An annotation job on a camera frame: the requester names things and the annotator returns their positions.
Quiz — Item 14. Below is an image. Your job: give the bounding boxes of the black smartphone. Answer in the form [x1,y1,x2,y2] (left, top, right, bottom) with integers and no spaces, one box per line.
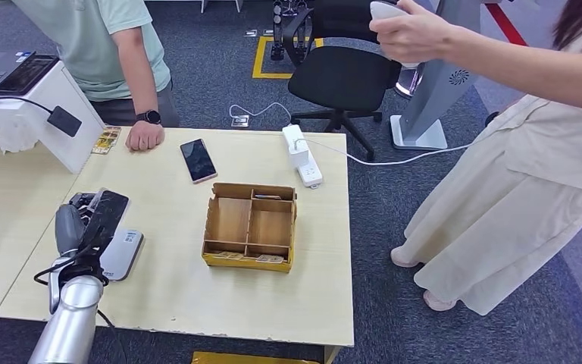
[179,138,219,185]

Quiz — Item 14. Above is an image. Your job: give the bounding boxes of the person's left hand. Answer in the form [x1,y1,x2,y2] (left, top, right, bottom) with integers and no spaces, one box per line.
[124,121,165,152]
[369,0,455,65]

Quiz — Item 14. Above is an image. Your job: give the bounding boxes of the white charger plug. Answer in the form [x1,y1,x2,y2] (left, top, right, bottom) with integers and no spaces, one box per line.
[287,140,312,169]

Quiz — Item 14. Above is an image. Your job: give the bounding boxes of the yellow object under table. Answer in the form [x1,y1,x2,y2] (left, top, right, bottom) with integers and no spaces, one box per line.
[192,351,322,364]

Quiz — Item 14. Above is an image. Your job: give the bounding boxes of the black adapter cable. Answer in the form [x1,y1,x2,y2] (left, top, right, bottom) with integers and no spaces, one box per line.
[0,95,54,115]

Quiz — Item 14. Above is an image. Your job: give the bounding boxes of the white desk stand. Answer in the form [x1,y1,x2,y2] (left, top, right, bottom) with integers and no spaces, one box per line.
[0,60,106,175]

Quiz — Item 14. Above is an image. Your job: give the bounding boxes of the black power adapter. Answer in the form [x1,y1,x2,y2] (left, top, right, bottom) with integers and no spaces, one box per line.
[46,105,83,139]

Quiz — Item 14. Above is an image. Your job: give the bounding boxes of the grey card reader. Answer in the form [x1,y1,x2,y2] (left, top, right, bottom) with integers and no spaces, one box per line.
[97,228,146,282]

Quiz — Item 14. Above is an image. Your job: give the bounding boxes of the white floor cable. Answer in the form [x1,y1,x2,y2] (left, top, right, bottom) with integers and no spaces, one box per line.
[228,102,293,121]

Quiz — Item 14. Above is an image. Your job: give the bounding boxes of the yellow key card stack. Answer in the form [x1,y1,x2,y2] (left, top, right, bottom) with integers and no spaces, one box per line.
[91,126,122,156]

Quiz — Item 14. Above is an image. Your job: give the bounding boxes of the black office chair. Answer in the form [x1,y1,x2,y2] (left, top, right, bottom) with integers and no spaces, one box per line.
[281,0,410,162]

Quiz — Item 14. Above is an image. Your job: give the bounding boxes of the white charger cable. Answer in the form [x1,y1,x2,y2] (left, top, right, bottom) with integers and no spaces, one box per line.
[296,138,473,167]

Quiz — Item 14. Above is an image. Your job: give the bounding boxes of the grey floor display stand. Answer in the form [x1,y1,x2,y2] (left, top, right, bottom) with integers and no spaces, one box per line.
[390,0,480,151]

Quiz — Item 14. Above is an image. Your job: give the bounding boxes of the black tablet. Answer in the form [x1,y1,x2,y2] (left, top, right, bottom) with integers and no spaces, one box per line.
[0,55,60,97]

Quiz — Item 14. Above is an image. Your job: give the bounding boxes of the white crumpled bag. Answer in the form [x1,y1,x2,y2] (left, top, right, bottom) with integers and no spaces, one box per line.
[0,118,41,155]

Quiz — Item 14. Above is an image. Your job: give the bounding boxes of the cardboard organizer box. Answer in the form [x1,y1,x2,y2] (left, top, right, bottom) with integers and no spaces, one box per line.
[200,182,298,275]

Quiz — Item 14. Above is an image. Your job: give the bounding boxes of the white handheld device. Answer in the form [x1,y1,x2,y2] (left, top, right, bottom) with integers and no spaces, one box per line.
[369,1,420,69]

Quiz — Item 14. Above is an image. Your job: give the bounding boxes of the person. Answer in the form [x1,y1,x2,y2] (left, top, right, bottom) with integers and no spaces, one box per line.
[0,0,180,152]
[390,0,582,316]

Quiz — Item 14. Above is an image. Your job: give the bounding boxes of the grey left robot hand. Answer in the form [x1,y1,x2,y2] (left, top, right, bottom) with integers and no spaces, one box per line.
[54,191,97,258]

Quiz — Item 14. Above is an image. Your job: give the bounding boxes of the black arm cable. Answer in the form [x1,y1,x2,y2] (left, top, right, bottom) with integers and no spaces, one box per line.
[33,243,129,364]

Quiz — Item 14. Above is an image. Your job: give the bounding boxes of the white power strip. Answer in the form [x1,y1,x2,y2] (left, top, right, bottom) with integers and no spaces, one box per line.
[281,124,324,190]

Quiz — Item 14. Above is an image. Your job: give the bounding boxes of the black wristwatch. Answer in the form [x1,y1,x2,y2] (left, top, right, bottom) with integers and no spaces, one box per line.
[135,109,162,126]

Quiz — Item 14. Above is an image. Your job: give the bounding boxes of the white furniture legs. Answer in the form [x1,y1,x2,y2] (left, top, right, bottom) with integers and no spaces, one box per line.
[200,0,244,14]

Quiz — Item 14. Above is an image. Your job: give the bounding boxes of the black metal stand frame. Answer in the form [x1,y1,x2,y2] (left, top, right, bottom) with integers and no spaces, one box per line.
[270,0,314,62]

